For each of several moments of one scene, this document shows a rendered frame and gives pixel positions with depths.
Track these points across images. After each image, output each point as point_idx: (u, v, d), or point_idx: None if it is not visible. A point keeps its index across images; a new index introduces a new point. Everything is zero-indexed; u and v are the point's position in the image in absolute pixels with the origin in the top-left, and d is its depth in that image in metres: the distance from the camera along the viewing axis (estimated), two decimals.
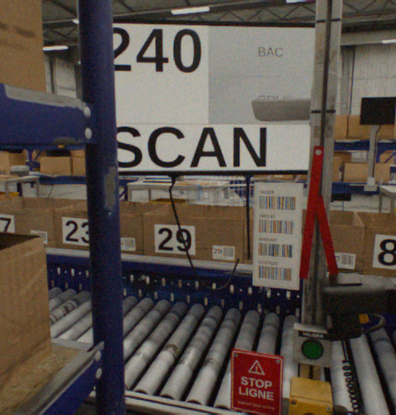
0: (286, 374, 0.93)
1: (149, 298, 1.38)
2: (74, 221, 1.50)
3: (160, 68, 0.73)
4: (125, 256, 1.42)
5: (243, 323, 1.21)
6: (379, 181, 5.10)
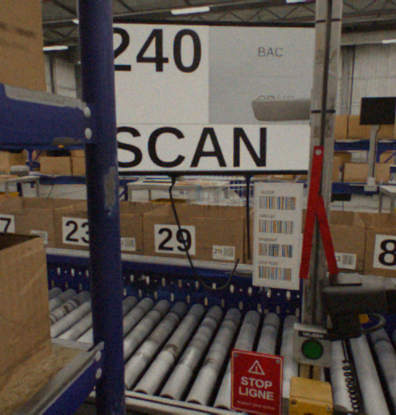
0: (286, 374, 0.93)
1: (149, 298, 1.38)
2: (74, 221, 1.50)
3: (160, 68, 0.73)
4: (125, 256, 1.42)
5: (243, 323, 1.21)
6: (379, 181, 5.10)
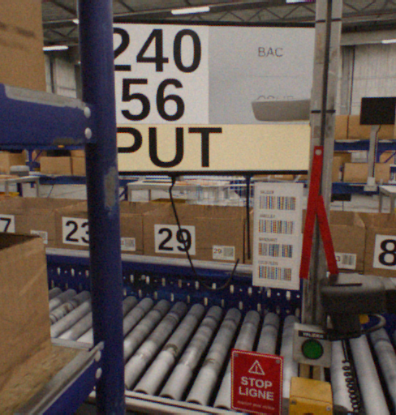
0: (286, 374, 0.93)
1: (149, 298, 1.38)
2: (74, 221, 1.50)
3: (160, 68, 0.73)
4: (125, 256, 1.42)
5: (243, 323, 1.21)
6: (379, 181, 5.10)
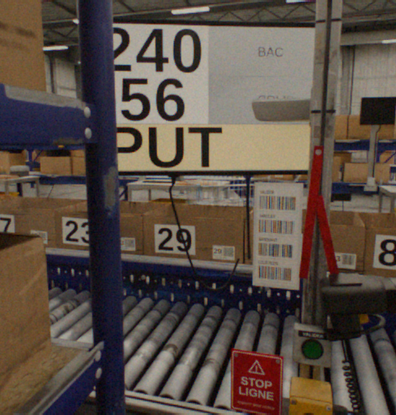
0: (286, 374, 0.93)
1: (149, 298, 1.38)
2: (74, 221, 1.50)
3: (160, 68, 0.73)
4: (125, 256, 1.42)
5: (243, 323, 1.21)
6: (379, 181, 5.10)
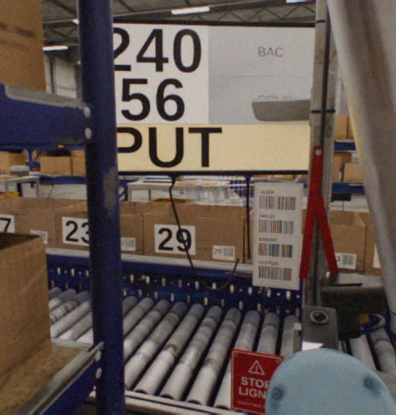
0: None
1: (149, 298, 1.38)
2: (74, 221, 1.50)
3: (160, 68, 0.73)
4: (125, 256, 1.42)
5: (243, 323, 1.21)
6: None
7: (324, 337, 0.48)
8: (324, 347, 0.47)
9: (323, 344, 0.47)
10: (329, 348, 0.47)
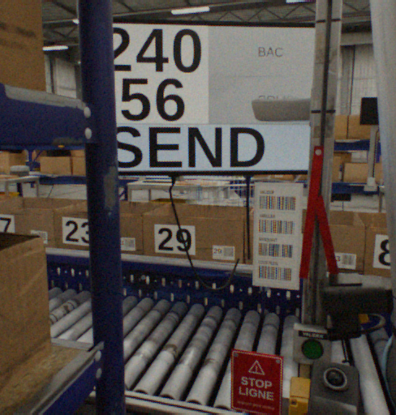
0: (286, 374, 0.93)
1: (149, 298, 1.38)
2: (74, 221, 1.50)
3: (160, 68, 0.73)
4: (125, 256, 1.42)
5: (243, 323, 1.21)
6: (379, 181, 5.10)
7: (340, 411, 0.35)
8: None
9: None
10: None
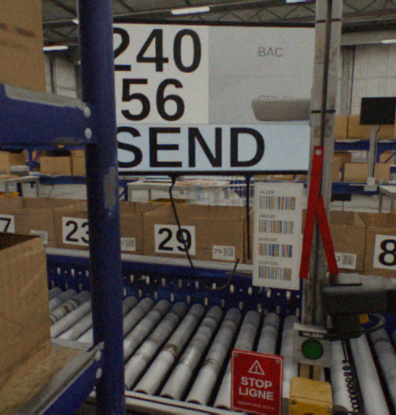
0: (286, 374, 0.93)
1: (149, 298, 1.38)
2: (74, 221, 1.50)
3: (160, 68, 0.73)
4: (125, 256, 1.42)
5: (243, 323, 1.21)
6: (379, 181, 5.10)
7: None
8: None
9: None
10: None
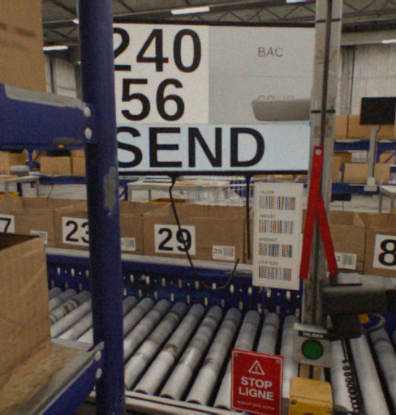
0: (286, 374, 0.93)
1: (149, 298, 1.38)
2: (74, 221, 1.50)
3: (160, 68, 0.73)
4: (125, 256, 1.42)
5: (243, 323, 1.21)
6: (379, 181, 5.10)
7: None
8: None
9: None
10: None
